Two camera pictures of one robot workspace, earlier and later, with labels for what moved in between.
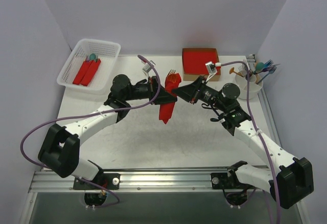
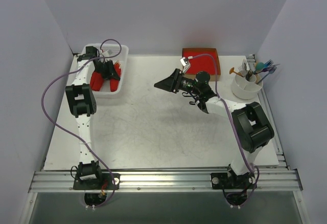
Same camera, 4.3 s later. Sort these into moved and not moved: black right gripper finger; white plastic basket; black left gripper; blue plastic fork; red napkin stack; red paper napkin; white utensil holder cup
Moved: black left gripper; red paper napkin; black right gripper finger; white plastic basket
Not moved: blue plastic fork; red napkin stack; white utensil holder cup
